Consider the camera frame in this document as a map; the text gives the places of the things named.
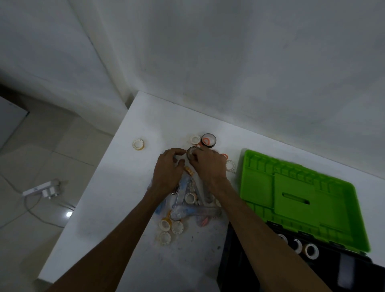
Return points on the person's left hand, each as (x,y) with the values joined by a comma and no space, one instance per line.
(167,174)

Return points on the person's right hand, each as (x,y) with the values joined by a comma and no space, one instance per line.
(210,168)

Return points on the dark tape roll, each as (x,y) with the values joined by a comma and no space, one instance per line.
(188,153)

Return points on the black tape roll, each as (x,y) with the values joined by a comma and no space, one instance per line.
(214,141)

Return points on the lone small yellow tape roll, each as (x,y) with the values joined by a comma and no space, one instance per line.
(134,145)

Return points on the pile of small tape rolls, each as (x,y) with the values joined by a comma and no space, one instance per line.
(164,225)

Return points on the black toolbox with green lid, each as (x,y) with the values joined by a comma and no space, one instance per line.
(270,186)

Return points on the black toolbox tray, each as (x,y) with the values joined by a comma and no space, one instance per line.
(331,270)

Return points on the person's right forearm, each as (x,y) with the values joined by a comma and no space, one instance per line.
(264,246)

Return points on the person's left forearm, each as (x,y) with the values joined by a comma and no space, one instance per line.
(114,249)

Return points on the white plug adapter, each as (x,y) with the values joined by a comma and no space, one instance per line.
(52,191)

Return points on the white power strip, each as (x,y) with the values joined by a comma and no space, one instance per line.
(36,189)

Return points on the grey cabinet panel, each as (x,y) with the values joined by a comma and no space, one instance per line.
(10,120)

